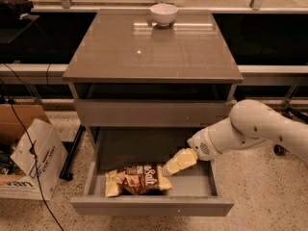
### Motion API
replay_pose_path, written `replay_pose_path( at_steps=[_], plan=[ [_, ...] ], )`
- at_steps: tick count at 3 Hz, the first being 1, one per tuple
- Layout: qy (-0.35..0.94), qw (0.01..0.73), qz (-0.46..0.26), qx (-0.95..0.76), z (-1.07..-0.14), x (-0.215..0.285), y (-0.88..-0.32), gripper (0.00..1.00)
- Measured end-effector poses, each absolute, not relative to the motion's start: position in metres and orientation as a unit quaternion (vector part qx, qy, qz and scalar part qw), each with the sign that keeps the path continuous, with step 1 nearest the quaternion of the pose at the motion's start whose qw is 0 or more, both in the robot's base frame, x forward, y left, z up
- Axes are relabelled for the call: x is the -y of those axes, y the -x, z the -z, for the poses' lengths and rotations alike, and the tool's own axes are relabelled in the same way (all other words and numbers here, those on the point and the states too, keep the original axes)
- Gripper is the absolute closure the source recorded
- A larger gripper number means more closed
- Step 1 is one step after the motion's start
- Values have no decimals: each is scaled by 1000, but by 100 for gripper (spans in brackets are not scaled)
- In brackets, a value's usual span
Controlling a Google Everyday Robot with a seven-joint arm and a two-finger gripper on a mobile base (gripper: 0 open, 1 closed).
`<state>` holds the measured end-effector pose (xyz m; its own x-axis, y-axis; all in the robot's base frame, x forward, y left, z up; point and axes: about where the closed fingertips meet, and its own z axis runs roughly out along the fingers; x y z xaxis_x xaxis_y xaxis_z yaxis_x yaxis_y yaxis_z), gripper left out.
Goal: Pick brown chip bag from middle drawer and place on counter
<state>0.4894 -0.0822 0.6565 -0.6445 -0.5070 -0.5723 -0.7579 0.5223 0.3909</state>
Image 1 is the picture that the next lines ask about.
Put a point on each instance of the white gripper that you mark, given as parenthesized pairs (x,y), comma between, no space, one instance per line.
(201,144)

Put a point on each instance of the brown chip bag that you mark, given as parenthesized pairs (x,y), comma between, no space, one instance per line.
(136,180)

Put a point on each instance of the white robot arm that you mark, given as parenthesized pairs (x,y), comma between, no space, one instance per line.
(249,124)

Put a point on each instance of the grey drawer cabinet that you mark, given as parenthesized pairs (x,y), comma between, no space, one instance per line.
(126,56)

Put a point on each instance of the closed grey top drawer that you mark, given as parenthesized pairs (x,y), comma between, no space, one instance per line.
(150,114)

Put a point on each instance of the black bag on desk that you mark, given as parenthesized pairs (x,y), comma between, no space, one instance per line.
(12,10)

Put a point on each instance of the black desk leg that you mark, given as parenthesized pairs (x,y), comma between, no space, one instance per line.
(71,148)

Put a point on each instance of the black office chair base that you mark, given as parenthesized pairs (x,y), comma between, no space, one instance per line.
(292,134)

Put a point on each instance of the white cardboard box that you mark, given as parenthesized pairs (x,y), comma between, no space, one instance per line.
(37,153)

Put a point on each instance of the white ceramic bowl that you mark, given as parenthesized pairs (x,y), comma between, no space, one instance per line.
(163,14)

